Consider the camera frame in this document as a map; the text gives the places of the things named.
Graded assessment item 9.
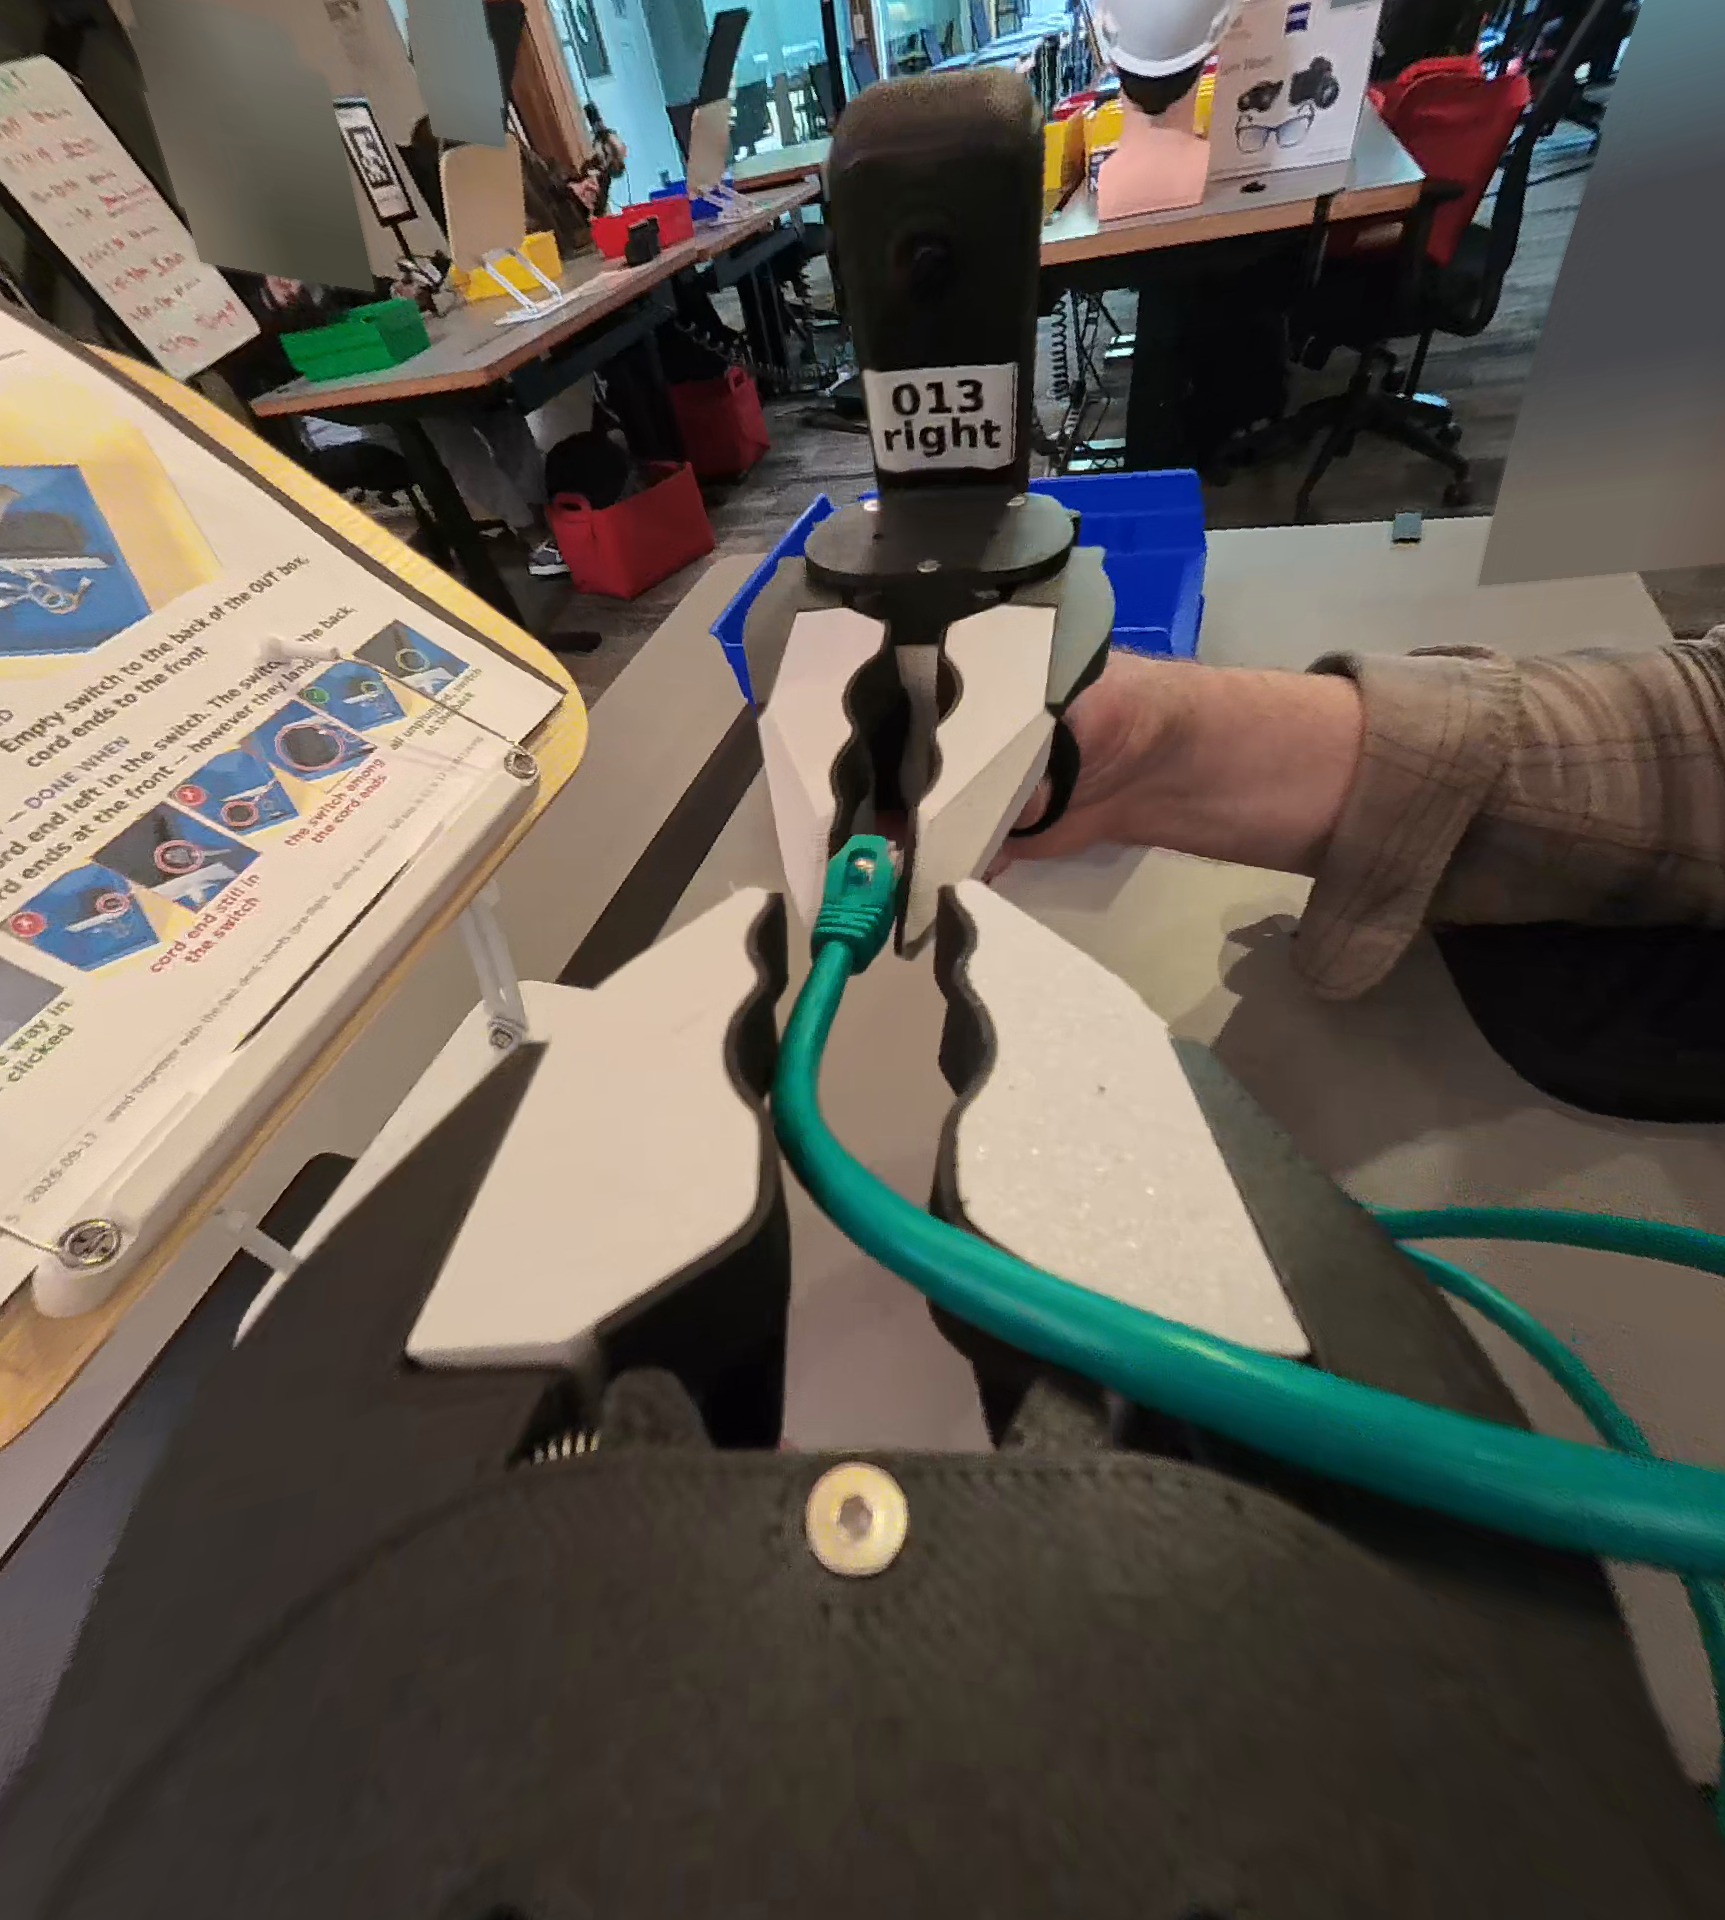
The person's right hand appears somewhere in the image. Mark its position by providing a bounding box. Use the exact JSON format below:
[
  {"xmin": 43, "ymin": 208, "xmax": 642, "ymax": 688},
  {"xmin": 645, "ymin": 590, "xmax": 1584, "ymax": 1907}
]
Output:
[{"xmin": 982, "ymin": 646, "xmax": 1369, "ymax": 888}]

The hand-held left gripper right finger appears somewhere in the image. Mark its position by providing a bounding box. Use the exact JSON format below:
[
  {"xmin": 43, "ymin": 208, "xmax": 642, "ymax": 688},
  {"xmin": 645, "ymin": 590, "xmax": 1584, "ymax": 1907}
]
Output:
[{"xmin": 931, "ymin": 877, "xmax": 1314, "ymax": 1365}]

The cardboard stand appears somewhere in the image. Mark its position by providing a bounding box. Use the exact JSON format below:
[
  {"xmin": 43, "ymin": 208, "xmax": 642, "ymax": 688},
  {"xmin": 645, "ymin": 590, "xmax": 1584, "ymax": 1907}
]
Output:
[{"xmin": 435, "ymin": 135, "xmax": 528, "ymax": 266}]

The green ethernet cable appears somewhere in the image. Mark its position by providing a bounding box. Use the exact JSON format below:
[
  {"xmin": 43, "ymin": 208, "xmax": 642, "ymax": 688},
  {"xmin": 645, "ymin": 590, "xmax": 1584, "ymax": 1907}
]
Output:
[{"xmin": 772, "ymin": 832, "xmax": 1725, "ymax": 1893}]

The blue plastic bin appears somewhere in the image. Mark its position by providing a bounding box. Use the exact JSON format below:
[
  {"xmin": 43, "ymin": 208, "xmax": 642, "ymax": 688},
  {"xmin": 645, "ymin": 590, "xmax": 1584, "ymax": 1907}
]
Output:
[{"xmin": 712, "ymin": 467, "xmax": 1211, "ymax": 705}]

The printed instruction sheet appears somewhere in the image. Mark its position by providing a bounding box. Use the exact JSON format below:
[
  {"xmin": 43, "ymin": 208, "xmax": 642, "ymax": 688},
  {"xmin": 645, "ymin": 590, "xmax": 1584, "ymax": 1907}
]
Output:
[{"xmin": 0, "ymin": 257, "xmax": 572, "ymax": 1406}]

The small red fabric bag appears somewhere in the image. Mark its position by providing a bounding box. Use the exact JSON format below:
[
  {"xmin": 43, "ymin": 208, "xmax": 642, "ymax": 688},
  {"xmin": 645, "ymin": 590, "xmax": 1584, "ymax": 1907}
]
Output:
[{"xmin": 669, "ymin": 363, "xmax": 772, "ymax": 481}]

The white clip bar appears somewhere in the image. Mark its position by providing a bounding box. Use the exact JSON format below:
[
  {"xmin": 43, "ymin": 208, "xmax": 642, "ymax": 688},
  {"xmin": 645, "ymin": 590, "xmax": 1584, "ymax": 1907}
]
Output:
[{"xmin": 27, "ymin": 749, "xmax": 545, "ymax": 1326}]

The large red fabric bag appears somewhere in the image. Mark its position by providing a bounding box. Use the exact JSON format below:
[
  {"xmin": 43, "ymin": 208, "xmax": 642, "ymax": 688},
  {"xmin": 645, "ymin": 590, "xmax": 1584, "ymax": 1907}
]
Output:
[{"xmin": 545, "ymin": 459, "xmax": 720, "ymax": 605}]

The mannequin head with helmet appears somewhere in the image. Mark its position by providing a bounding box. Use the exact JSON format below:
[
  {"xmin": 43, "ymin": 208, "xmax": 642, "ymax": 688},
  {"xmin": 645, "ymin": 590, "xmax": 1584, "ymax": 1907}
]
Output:
[{"xmin": 1094, "ymin": 0, "xmax": 1243, "ymax": 219}]

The red office chair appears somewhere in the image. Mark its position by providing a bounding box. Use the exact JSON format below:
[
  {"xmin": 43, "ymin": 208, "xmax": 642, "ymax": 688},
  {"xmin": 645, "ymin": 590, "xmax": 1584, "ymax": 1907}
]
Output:
[{"xmin": 1222, "ymin": 59, "xmax": 1540, "ymax": 517}]

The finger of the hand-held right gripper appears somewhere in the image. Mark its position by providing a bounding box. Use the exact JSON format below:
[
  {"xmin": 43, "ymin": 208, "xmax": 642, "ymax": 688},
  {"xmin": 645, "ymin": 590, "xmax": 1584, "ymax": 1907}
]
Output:
[
  {"xmin": 893, "ymin": 608, "xmax": 1059, "ymax": 956},
  {"xmin": 754, "ymin": 605, "xmax": 898, "ymax": 922}
]

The small red bin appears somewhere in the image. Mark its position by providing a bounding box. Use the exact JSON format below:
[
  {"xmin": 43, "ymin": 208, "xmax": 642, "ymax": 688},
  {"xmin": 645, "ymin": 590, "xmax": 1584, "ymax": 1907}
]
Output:
[{"xmin": 588, "ymin": 191, "xmax": 700, "ymax": 262}]

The small yellow bin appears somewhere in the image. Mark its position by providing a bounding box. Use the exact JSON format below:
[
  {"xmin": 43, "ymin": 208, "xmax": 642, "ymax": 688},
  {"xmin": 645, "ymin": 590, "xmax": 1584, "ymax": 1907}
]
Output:
[{"xmin": 452, "ymin": 227, "xmax": 566, "ymax": 299}]

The black and white tag sign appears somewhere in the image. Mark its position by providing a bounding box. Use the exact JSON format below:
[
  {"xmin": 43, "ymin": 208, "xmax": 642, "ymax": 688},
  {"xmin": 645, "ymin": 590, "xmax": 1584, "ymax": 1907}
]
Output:
[{"xmin": 330, "ymin": 97, "xmax": 413, "ymax": 227}]

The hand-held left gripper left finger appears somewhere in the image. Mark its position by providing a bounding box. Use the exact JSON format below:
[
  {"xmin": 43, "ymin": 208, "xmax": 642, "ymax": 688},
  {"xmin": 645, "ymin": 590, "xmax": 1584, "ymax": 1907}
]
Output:
[{"xmin": 401, "ymin": 888, "xmax": 797, "ymax": 1375}]

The green plastic bin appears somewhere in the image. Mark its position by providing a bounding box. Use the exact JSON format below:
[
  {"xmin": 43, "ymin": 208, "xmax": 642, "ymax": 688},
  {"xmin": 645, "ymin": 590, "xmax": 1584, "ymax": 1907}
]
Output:
[{"xmin": 278, "ymin": 293, "xmax": 431, "ymax": 383}]

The handwritten whiteboard sheet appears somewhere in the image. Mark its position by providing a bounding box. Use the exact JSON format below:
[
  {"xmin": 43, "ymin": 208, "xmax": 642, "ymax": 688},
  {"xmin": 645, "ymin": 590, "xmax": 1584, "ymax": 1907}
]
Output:
[{"xmin": 0, "ymin": 49, "xmax": 266, "ymax": 383}]

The wooden board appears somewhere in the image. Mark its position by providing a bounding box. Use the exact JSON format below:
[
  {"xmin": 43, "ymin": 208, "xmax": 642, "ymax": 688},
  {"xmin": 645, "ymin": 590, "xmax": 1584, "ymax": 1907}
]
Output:
[{"xmin": 0, "ymin": 246, "xmax": 588, "ymax": 1519}]

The background desk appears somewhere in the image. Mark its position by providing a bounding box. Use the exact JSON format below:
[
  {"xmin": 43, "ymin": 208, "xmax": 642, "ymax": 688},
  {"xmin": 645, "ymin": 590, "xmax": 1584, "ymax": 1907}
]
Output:
[
  {"xmin": 247, "ymin": 183, "xmax": 830, "ymax": 628},
  {"xmin": 1038, "ymin": 116, "xmax": 1425, "ymax": 493}
]

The white product box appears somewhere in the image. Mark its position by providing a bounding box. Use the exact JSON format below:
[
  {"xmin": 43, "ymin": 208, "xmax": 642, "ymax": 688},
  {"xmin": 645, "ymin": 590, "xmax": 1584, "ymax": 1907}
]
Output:
[{"xmin": 1201, "ymin": 0, "xmax": 1387, "ymax": 189}]

